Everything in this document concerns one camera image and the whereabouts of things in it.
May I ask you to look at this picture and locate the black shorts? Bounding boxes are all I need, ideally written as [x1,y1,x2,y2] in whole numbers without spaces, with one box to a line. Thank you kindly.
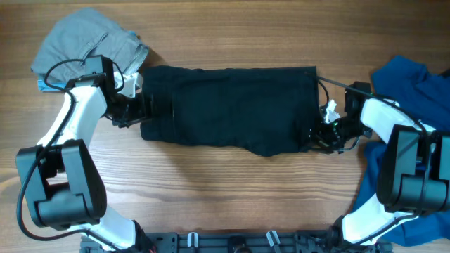
[141,65,320,157]

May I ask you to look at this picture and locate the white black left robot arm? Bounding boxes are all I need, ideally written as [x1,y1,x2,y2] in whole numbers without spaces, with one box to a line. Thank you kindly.
[15,55,157,252]

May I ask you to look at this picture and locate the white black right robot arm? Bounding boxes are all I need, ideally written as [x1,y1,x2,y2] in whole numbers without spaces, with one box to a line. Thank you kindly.
[311,82,449,252]

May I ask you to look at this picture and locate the folded light blue garment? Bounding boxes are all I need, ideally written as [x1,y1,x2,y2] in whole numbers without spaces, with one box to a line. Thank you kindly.
[37,79,66,92]

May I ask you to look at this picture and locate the folded grey shorts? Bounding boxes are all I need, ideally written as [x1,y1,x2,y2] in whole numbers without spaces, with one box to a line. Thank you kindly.
[31,8,150,91]

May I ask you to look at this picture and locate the dark blue shirt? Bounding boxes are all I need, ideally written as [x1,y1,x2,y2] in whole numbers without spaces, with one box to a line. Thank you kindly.
[351,54,450,247]

